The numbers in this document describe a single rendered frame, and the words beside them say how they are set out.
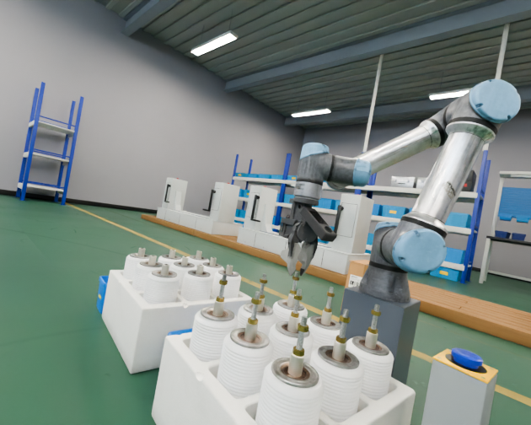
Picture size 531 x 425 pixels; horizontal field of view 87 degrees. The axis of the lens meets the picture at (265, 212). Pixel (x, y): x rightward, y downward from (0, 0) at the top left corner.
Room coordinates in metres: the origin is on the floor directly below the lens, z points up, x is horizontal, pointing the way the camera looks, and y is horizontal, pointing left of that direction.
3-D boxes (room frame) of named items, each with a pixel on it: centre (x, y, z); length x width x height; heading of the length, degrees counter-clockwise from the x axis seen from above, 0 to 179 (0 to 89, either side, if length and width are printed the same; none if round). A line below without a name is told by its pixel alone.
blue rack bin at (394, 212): (4.99, -2.31, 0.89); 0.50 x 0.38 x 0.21; 138
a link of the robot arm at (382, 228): (0.89, -0.42, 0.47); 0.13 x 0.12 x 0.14; 176
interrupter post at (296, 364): (0.44, -0.09, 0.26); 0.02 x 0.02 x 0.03
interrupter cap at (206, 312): (0.62, 0.06, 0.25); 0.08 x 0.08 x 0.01
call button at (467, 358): (0.44, -0.35, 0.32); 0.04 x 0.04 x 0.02
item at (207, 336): (0.62, 0.06, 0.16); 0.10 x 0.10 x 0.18
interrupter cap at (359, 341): (0.60, -0.27, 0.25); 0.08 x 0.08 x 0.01
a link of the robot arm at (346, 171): (0.80, -0.21, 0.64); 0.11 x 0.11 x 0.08; 86
